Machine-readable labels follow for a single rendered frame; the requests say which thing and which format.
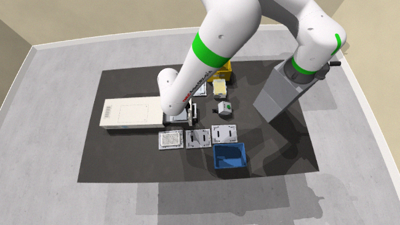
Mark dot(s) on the yellow open-sided box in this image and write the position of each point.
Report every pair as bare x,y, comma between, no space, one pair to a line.
223,73

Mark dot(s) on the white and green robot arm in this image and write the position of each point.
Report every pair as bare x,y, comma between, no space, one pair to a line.
229,24

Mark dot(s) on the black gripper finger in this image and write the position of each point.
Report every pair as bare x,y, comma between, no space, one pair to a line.
187,107

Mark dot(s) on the blue open bin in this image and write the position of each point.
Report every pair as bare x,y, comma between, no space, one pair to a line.
227,155

